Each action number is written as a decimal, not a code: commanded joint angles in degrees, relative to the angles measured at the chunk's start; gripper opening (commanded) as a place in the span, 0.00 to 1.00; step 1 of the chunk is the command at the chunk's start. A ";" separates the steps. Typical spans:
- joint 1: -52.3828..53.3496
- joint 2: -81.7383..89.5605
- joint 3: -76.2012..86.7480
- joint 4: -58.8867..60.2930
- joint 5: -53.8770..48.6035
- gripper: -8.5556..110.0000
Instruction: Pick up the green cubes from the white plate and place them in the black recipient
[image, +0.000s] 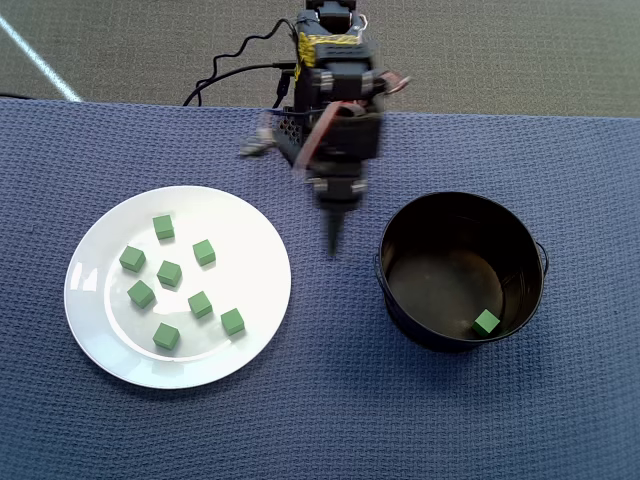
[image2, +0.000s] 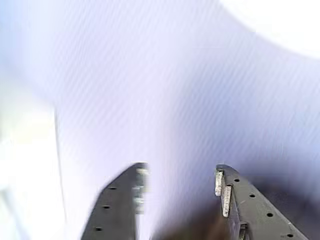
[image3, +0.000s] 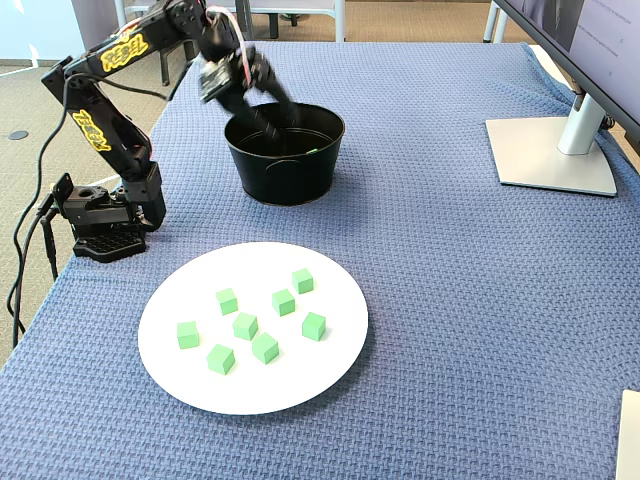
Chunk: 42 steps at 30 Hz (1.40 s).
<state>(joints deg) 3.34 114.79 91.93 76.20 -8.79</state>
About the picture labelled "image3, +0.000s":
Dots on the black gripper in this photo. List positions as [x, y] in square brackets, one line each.
[261, 75]

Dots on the white round plate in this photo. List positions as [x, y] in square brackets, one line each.
[300, 380]

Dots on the black metal bucket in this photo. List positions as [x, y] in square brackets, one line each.
[285, 180]

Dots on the dark round floor outlet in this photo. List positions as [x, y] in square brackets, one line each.
[18, 134]

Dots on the white table leg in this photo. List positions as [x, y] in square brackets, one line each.
[492, 25]

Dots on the blue woven table cloth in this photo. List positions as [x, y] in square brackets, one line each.
[450, 300]

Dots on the silver computer monitor with stand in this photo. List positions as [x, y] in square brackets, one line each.
[550, 155]

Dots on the white flat board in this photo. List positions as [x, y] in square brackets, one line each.
[631, 440]

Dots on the small camera circuit board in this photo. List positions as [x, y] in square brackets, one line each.
[216, 80]

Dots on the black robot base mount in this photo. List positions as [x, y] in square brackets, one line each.
[107, 247]

